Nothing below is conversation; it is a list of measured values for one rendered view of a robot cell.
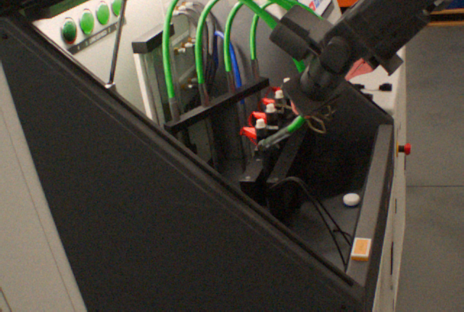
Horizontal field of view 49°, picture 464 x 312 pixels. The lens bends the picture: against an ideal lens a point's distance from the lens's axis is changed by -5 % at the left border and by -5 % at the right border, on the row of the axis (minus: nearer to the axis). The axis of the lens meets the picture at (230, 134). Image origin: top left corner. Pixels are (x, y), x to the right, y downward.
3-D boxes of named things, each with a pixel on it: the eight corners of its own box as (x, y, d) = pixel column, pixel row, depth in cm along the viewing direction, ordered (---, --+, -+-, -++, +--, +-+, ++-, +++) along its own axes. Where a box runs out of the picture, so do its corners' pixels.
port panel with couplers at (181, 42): (191, 108, 140) (170, -8, 127) (180, 108, 142) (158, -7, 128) (209, 89, 151) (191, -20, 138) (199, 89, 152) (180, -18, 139)
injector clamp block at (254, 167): (288, 239, 121) (282, 182, 114) (247, 235, 124) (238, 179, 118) (317, 164, 149) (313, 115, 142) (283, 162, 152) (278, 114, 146)
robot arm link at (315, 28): (352, 53, 69) (379, 19, 73) (284, 0, 70) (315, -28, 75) (317, 99, 79) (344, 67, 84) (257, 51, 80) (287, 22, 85)
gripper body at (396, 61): (360, 28, 100) (386, 3, 95) (397, 67, 100) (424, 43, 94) (348, 38, 96) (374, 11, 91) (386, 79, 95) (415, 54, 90)
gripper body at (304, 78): (278, 88, 88) (288, 69, 81) (325, 60, 91) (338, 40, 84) (301, 120, 87) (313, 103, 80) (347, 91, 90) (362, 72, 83)
